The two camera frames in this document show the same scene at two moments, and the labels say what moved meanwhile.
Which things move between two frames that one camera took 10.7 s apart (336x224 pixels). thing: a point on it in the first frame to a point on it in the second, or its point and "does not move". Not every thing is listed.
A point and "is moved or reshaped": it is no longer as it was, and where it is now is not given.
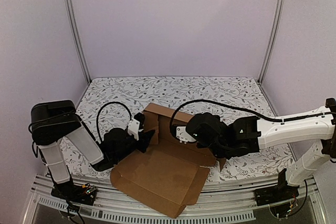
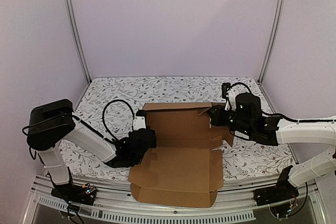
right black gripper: x=174 y=131 to x=220 y=115
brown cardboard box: x=168 y=177 is moved or reshaped
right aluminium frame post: x=277 y=24 does not move
